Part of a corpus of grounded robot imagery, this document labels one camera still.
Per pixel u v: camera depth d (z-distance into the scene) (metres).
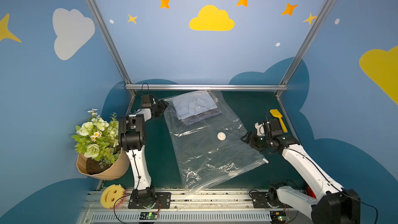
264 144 0.68
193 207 0.73
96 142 0.64
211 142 0.95
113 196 0.72
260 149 0.71
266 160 0.86
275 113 1.09
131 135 0.60
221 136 0.96
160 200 0.74
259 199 0.75
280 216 0.71
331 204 0.39
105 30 0.85
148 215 0.71
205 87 1.19
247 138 0.74
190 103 1.07
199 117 1.02
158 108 0.96
